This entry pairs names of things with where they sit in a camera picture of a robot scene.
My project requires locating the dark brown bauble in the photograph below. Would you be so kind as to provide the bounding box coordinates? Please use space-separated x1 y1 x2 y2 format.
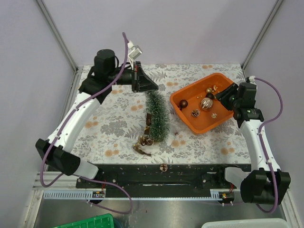
179 100 188 109
206 93 214 99

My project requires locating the white slotted cable duct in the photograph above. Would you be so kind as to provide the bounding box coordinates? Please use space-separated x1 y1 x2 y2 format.
43 189 222 201

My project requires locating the green plastic crate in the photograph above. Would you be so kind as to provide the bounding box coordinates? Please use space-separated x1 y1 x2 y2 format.
56 214 114 228

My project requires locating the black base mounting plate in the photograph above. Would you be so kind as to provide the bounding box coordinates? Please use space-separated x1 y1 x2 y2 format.
76 162 245 199

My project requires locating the gold striped bauble ornament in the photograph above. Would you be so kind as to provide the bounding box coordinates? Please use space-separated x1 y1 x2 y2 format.
200 97 213 111

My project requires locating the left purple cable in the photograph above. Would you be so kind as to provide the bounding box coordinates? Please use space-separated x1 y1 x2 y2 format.
40 32 133 214

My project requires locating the frosted pine cone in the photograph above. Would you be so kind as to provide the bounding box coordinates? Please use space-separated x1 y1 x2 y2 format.
160 164 168 172
191 109 200 118

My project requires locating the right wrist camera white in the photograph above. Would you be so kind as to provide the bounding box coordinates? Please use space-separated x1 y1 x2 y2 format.
246 76 256 83

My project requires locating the small green christmas tree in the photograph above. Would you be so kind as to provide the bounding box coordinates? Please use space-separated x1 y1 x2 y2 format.
146 91 170 143

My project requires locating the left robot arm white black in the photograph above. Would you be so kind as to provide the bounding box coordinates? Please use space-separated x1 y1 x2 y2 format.
35 46 158 188

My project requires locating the floral patterned table mat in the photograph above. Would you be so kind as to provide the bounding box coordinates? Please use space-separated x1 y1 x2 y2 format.
71 64 251 164

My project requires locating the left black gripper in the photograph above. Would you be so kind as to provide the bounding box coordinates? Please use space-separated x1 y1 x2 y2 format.
109 61 160 93

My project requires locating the brown leaf decoration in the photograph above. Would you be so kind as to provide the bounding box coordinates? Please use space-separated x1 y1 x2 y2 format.
133 113 154 157

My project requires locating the white plastic container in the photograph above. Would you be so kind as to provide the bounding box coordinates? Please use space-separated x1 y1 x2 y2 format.
202 218 290 228

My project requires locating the gold leaf sequin ornament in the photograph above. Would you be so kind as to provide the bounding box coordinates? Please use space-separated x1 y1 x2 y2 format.
211 113 218 119

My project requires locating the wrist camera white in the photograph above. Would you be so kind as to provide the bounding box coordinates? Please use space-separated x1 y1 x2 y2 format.
127 40 143 65
246 76 256 83

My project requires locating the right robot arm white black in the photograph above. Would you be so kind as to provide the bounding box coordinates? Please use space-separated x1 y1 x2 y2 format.
216 82 291 207

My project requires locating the orange plastic bin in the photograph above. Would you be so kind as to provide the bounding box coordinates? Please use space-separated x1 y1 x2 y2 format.
170 73 233 135

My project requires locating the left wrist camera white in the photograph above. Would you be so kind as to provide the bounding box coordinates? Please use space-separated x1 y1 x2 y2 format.
127 40 143 65

